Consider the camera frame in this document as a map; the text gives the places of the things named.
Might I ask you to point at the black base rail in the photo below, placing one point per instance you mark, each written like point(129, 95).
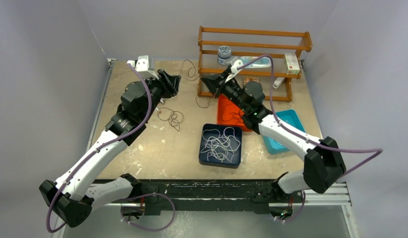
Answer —
point(259, 196)

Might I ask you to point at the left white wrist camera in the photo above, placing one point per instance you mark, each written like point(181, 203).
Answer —
point(144, 65)

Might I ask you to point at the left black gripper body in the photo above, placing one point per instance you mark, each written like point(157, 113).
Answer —
point(160, 88)

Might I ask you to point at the wooden shelf rack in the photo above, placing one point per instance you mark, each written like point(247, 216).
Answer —
point(252, 43)

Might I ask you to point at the white blue lidded jar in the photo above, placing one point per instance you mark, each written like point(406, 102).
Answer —
point(223, 55)

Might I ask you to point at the white red box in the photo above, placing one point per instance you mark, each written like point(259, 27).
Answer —
point(291, 64)

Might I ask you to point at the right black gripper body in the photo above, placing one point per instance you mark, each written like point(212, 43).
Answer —
point(232, 90)

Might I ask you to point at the orange spiral notebook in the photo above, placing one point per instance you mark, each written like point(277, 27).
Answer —
point(249, 79)

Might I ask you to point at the white small device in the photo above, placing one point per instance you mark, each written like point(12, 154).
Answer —
point(278, 81)

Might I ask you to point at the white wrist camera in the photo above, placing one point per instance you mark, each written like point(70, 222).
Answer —
point(144, 65)
point(235, 68)

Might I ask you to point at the dark blue plastic bin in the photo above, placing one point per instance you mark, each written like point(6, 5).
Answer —
point(220, 146)

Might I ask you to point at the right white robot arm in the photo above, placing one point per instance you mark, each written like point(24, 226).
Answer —
point(323, 164)

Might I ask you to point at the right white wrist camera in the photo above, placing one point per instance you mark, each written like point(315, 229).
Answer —
point(235, 68)

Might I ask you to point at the orange plastic bin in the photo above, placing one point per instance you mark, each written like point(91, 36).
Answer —
point(229, 114)

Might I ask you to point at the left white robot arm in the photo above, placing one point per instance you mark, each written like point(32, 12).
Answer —
point(71, 196)

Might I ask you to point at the blue packaged item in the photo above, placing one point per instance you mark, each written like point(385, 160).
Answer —
point(259, 63)

